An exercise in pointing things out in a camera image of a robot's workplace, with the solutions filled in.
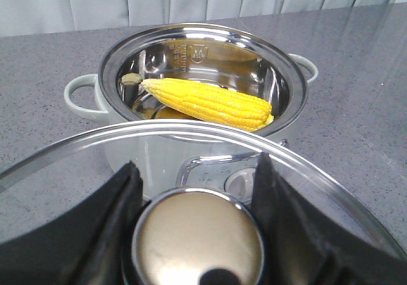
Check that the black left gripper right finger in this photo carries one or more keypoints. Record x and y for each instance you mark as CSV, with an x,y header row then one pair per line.
x,y
304,246

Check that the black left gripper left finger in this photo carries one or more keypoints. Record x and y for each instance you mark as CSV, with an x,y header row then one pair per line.
x,y
89,244

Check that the glass pot lid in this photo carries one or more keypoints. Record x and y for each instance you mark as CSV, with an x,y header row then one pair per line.
x,y
184,235

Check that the yellow corn cob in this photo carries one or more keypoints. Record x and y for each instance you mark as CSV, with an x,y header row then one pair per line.
x,y
211,103

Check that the pale green electric cooking pot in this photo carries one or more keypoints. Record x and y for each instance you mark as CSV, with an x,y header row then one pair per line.
x,y
214,54

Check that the white pleated curtain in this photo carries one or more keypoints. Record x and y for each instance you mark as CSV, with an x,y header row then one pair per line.
x,y
23,17

